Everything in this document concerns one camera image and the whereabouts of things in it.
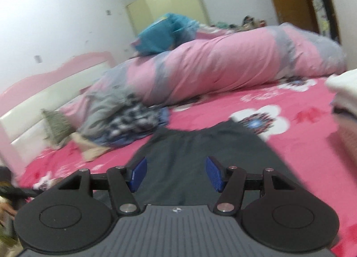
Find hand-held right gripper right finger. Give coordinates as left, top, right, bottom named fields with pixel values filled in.
left=205, top=156, right=296, bottom=216

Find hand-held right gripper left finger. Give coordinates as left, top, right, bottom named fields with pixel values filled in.
left=57, top=157, right=148, bottom=216

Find dark grey pants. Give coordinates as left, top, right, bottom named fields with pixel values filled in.
left=127, top=120, right=310, bottom=207

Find black white plaid shirt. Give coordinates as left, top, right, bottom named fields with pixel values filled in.
left=107, top=94, right=162, bottom=140

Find beige cloth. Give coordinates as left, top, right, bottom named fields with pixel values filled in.
left=73, top=131, right=112, bottom=163

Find pink floral bed sheet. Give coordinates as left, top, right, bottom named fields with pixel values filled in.
left=17, top=76, right=357, bottom=257

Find green patterned pillow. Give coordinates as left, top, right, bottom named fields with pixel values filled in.
left=40, top=109, right=74, bottom=149

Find pink grey duvet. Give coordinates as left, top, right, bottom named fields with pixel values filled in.
left=60, top=23, right=348, bottom=112

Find pink white headboard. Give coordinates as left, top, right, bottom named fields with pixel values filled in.
left=0, top=51, right=119, bottom=174

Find black folded garment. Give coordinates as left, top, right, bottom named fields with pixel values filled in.
left=332, top=106, right=357, bottom=118

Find white folded towel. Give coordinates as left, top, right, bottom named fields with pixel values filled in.
left=325, top=69, right=357, bottom=107

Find pale yellow wardrobe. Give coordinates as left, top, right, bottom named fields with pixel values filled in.
left=125, top=0, right=211, bottom=36

